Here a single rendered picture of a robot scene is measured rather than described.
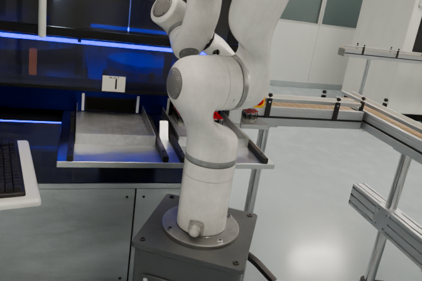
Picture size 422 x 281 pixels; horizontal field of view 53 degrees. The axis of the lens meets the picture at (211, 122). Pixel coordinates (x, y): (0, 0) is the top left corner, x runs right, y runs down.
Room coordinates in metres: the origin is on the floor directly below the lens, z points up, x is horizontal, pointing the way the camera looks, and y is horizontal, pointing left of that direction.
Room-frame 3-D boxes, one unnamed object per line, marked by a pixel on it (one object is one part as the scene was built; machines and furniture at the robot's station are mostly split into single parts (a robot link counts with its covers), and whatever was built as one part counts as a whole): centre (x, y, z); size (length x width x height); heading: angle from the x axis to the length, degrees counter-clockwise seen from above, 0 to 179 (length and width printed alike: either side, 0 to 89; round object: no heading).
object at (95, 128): (1.48, 0.35, 0.90); 0.34 x 0.26 x 0.04; 18
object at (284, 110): (2.00, -0.39, 0.92); 0.69 x 0.16 x 0.16; 108
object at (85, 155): (1.46, 0.17, 0.87); 0.70 x 0.48 x 0.02; 108
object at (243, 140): (1.58, 0.03, 0.90); 0.34 x 0.26 x 0.04; 18
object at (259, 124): (1.82, -0.17, 0.87); 0.14 x 0.13 x 0.02; 18
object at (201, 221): (0.92, -0.01, 0.95); 0.19 x 0.19 x 0.18
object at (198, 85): (0.90, 0.02, 1.16); 0.19 x 0.12 x 0.24; 125
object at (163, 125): (1.39, 0.15, 0.91); 0.14 x 0.03 x 0.06; 17
